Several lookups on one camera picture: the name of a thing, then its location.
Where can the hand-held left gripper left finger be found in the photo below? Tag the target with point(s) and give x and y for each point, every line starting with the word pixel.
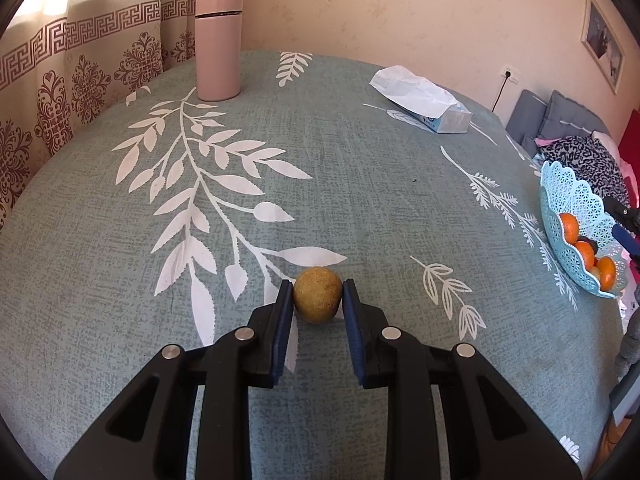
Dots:
pixel 281 340

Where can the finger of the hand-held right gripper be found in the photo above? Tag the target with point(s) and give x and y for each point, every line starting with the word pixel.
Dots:
pixel 627 240
pixel 622 212

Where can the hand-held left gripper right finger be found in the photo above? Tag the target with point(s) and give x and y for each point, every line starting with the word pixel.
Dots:
pixel 354 340

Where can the large orange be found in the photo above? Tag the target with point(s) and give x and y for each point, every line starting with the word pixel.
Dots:
pixel 607 274

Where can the small orange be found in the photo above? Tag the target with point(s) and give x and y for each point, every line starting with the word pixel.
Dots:
pixel 570 227
pixel 586 255

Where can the round tan fruit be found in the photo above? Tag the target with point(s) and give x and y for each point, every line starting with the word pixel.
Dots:
pixel 316 294

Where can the light blue lattice basket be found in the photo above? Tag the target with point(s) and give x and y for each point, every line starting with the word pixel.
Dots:
pixel 565 195

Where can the dark brown round fruit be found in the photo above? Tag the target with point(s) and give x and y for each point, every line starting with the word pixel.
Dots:
pixel 592 245

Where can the leopard print clothes pile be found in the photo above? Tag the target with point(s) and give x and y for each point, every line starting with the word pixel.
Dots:
pixel 631 172

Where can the leopard-print cloth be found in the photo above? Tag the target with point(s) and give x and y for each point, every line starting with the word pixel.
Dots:
pixel 585 160

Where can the white pillow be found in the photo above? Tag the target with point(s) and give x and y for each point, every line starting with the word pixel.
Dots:
pixel 606 142

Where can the red blanket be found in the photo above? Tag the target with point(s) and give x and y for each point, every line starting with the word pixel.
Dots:
pixel 631 140

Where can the grey cushion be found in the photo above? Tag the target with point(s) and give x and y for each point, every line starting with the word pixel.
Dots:
pixel 525 120
pixel 572 115

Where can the white tissue pack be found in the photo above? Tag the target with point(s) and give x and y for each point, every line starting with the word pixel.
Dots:
pixel 420 95

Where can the pink thermos bottle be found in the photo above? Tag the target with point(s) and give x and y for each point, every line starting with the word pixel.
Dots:
pixel 217 50

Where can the patterned beige curtain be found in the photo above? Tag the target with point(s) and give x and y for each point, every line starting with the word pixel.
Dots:
pixel 75 85

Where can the framed wall picture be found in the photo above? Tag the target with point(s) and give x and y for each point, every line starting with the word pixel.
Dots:
pixel 602 42

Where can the white wall outlet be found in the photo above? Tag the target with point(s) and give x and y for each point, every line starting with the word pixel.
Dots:
pixel 511 73

